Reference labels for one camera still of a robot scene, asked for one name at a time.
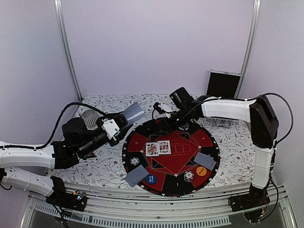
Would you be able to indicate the orange big blind button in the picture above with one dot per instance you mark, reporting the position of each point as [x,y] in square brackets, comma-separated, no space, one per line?
[201,171]

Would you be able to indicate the front aluminium rail frame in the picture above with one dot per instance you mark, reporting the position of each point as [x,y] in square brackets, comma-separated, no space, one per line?
[206,208]

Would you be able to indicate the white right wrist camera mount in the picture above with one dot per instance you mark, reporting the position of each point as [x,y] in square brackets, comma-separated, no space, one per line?
[164,109]

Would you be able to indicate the blue small blind button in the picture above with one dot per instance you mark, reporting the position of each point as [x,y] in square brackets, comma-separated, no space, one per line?
[151,179]

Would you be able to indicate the striped grey ceramic cup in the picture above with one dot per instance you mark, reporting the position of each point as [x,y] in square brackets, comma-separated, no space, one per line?
[90,117]

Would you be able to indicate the king of spades card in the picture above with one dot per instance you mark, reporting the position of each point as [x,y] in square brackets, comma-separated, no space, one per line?
[152,149]

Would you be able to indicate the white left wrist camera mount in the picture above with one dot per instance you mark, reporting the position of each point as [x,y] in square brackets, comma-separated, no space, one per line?
[110,127]

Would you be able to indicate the aluminium frame post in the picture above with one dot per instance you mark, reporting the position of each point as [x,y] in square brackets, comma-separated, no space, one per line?
[67,53]
[251,36]

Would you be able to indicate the white blue poker chip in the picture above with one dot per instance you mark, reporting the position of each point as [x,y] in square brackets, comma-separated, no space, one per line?
[135,161]

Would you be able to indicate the left aluminium frame post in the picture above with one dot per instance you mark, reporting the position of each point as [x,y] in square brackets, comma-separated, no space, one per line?
[67,53]

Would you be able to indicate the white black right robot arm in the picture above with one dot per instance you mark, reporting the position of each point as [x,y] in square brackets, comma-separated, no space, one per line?
[256,111]

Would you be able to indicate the round red black poker mat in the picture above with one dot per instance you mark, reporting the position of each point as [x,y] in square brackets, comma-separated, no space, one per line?
[169,169]

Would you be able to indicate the black triangular card holder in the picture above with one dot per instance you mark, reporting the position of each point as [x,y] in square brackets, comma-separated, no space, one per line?
[92,155]

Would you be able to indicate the blue playing card deck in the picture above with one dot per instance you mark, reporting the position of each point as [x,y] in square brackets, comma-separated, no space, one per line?
[133,113]

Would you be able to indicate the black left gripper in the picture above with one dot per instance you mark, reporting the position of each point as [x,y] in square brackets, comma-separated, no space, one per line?
[118,137]

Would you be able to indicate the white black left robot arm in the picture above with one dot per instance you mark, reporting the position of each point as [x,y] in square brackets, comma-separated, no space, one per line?
[79,143]

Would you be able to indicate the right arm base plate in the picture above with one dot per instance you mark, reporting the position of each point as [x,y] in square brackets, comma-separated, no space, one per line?
[249,202]

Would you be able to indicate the right aluminium frame post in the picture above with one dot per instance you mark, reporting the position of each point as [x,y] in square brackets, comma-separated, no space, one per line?
[251,36]

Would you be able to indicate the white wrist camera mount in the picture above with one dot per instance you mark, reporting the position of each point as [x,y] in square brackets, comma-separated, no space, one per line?
[164,109]
[110,127]

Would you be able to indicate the king of hearts card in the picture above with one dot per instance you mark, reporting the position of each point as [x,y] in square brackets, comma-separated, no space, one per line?
[164,147]

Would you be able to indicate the dealt blue card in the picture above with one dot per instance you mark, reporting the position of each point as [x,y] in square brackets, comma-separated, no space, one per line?
[208,163]
[199,158]
[128,180]
[138,174]

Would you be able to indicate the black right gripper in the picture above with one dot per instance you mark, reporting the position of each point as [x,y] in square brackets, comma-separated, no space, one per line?
[163,122]

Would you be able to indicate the black white dealer button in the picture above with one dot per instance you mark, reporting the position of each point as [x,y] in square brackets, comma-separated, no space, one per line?
[184,127]

